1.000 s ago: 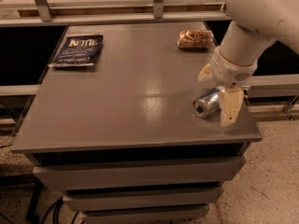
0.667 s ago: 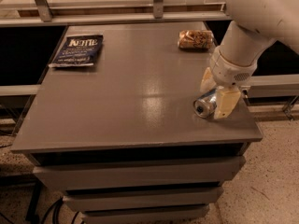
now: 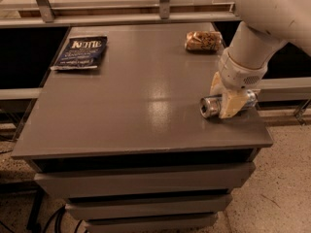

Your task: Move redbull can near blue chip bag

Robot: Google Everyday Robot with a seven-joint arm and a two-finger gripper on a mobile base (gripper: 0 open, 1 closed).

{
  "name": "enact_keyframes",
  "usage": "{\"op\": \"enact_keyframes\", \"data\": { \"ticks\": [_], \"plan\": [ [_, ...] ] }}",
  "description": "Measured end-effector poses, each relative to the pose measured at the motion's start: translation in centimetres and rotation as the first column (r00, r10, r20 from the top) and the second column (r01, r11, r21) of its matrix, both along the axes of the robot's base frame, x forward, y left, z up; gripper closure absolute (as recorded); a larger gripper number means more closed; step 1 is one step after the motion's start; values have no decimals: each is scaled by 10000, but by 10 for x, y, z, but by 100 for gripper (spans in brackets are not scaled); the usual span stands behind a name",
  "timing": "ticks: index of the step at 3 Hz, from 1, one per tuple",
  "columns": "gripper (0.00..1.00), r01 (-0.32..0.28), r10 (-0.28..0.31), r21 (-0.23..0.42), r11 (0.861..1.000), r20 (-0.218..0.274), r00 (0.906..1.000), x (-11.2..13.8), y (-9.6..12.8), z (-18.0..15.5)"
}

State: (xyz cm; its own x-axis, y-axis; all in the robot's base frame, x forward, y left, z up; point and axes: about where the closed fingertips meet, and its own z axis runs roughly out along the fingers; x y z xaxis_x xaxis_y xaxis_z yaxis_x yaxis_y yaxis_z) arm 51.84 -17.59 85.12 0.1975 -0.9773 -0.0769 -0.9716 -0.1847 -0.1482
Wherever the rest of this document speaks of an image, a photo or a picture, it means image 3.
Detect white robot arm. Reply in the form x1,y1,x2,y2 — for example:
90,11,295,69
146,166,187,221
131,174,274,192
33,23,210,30
210,0,311,118

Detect grey drawer cabinet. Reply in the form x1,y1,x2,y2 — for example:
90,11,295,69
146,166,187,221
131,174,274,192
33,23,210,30
13,24,272,233

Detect blue Kettle chip bag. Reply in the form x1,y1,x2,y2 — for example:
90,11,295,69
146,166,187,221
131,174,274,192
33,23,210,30
51,35,108,71

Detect silver blue redbull can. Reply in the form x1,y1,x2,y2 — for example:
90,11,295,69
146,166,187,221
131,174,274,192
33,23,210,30
198,88,259,118

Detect black floor cables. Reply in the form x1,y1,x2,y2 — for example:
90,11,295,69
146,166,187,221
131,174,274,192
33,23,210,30
0,205,86,233

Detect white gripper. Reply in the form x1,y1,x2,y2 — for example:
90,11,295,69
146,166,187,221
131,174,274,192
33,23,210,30
210,49,267,119

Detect crushed brown soda can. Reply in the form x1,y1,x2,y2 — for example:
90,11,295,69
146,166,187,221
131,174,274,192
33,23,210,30
185,31,223,51

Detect metal window frame rail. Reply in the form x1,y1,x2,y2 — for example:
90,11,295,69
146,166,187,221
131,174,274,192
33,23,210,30
0,0,236,28

